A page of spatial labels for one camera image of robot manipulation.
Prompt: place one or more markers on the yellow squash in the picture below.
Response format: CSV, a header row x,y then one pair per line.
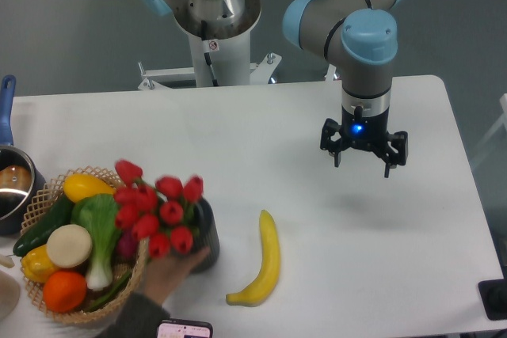
x,y
79,186

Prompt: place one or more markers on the purple red onion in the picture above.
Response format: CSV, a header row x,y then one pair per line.
x,y
127,245

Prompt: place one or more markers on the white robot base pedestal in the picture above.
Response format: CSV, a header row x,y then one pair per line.
x,y
218,33

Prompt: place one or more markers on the grey sleeved forearm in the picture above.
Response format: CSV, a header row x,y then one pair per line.
x,y
140,317

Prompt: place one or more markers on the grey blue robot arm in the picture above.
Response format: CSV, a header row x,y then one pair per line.
x,y
358,37

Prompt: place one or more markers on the dark grey ribbed vase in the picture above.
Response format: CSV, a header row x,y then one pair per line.
x,y
207,237

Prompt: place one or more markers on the yellow bell pepper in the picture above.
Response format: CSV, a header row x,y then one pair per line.
x,y
37,266

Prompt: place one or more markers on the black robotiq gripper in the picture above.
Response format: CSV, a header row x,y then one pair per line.
x,y
368,134

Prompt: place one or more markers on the yellow banana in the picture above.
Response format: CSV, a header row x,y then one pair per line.
x,y
259,289

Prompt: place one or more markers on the person's hand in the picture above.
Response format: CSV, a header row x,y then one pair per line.
x,y
165,275

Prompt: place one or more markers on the beige object at left edge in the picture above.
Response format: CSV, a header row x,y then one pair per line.
x,y
10,288

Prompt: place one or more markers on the woven bamboo basket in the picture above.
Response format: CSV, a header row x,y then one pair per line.
x,y
41,203

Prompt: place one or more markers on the white frame at right edge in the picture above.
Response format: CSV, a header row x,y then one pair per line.
x,y
491,139

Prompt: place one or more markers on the smartphone with pink screen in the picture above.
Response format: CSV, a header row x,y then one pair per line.
x,y
178,328

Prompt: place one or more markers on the green bok choy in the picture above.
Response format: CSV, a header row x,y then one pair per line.
x,y
97,214

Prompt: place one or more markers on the red tulip bouquet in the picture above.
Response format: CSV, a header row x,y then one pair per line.
x,y
164,213

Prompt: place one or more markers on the orange fruit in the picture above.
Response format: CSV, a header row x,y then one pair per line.
x,y
64,291

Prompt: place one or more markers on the green bean pod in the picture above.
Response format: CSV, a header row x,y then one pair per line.
x,y
114,290

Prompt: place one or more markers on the dark green cucumber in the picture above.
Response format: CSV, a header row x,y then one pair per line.
x,y
58,215

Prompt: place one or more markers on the beige round bun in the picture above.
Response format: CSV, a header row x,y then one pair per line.
x,y
69,246

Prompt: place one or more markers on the black device at table edge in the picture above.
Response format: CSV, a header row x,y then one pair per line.
x,y
493,295

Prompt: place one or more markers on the blue handled saucepan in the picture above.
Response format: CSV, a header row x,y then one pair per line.
x,y
20,179

